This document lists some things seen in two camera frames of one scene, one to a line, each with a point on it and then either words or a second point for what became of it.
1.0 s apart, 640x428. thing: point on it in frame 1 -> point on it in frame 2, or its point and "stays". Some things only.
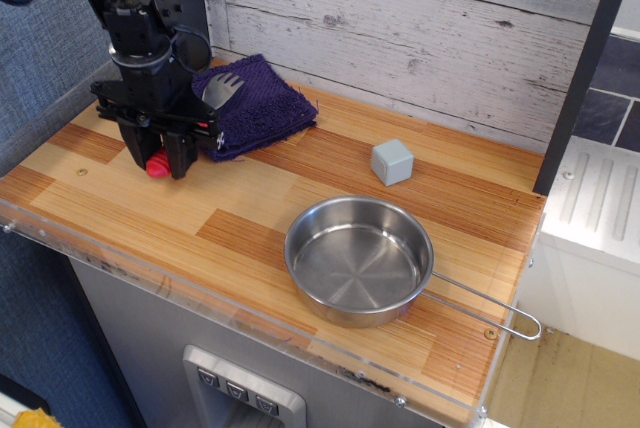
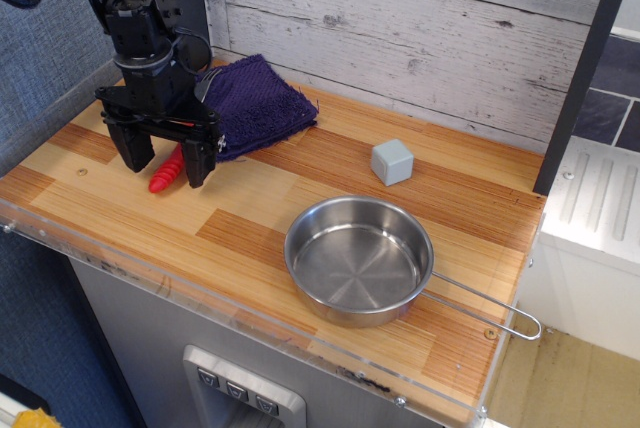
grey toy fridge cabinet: [187, 366] stays
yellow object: [37, 418] stays
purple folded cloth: [267, 107] stays
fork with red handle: [159, 164] -> [174, 165]
